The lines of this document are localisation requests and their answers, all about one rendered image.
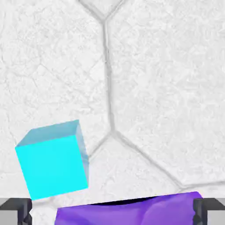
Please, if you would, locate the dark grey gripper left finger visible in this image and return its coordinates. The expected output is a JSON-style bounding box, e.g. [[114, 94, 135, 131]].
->
[[0, 198, 33, 225]]

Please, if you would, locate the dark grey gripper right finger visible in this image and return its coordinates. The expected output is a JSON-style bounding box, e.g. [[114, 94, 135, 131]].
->
[[192, 198, 225, 225]]

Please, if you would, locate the small cyan cube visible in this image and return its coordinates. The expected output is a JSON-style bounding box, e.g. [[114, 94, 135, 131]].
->
[[15, 119, 90, 201]]

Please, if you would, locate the small purple cube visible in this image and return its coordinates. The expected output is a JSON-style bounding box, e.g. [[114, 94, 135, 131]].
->
[[54, 191, 204, 225]]

